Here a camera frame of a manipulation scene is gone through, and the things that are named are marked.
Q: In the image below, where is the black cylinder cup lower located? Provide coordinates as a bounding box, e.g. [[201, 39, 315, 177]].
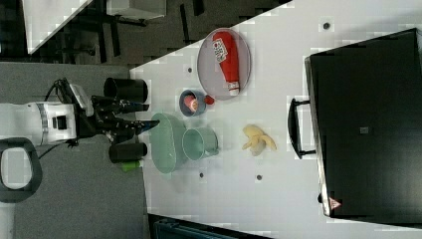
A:
[[108, 142, 147, 163]]

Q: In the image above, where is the white table in background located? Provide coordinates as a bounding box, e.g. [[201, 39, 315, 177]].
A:
[[21, 0, 94, 55]]

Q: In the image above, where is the peeled plush banana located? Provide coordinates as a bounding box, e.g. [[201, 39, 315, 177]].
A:
[[242, 124, 277, 156]]

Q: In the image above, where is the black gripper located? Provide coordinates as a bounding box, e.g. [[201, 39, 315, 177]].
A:
[[70, 84, 159, 138]]

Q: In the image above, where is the grey round plate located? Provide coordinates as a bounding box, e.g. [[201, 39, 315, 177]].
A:
[[197, 28, 251, 101]]

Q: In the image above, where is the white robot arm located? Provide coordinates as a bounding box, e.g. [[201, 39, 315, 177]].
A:
[[1, 80, 160, 203]]

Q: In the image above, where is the small red strawberry toy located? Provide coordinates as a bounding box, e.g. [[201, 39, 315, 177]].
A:
[[204, 96, 215, 105]]

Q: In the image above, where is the black cylinder cup upper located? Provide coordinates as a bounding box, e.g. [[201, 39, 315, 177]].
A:
[[104, 78, 148, 103]]

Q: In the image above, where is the green oval colander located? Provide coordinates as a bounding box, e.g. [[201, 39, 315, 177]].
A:
[[150, 113, 187, 173]]

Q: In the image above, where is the blue bowl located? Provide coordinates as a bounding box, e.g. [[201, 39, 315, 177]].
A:
[[179, 90, 206, 117]]

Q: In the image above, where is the black cylinder cup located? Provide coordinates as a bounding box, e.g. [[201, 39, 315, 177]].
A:
[[104, 78, 148, 103], [108, 142, 147, 163]]

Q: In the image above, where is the red plush ketchup bottle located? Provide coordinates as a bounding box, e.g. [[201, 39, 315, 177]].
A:
[[212, 31, 240, 96]]

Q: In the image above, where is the green plastic piece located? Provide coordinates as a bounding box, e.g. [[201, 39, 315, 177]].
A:
[[121, 160, 142, 172]]

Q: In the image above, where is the green mug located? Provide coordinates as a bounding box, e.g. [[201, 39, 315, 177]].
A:
[[182, 127, 219, 160]]

